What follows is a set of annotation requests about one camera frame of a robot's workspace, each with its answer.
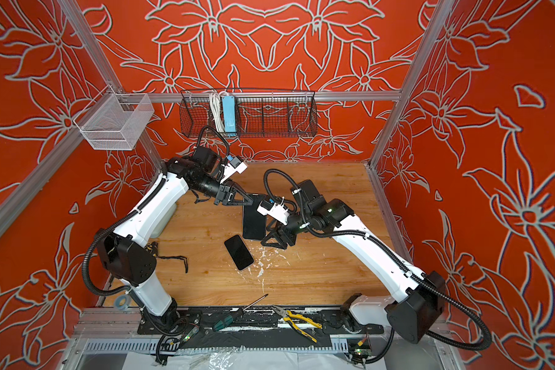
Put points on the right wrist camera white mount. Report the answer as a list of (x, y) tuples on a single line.
[(277, 211)]

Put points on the black wire wall basket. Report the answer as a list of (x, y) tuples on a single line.
[(260, 113)]

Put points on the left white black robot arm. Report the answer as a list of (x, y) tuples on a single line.
[(121, 247)]

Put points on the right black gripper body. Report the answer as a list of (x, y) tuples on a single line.
[(284, 229)]

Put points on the circuit board with wires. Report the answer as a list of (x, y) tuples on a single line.
[(360, 351)]

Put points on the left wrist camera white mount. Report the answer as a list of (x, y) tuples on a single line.
[(233, 165)]

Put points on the green handled screwdriver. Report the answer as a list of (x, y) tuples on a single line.
[(229, 319)]

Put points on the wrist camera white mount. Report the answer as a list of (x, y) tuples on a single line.
[(233, 165), (277, 211)]

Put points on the white mesh wall basket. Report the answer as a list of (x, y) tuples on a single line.
[(113, 123)]

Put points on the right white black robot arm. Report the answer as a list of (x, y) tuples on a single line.
[(418, 299)]

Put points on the light blue box in basket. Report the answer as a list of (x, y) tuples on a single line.
[(229, 111)]

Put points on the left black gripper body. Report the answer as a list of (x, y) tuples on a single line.
[(209, 188)]

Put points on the black phone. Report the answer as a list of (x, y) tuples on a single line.
[(239, 252), (254, 223)]

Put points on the grey-green glasses case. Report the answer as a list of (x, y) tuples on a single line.
[(158, 230)]

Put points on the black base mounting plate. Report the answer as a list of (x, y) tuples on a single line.
[(260, 317)]

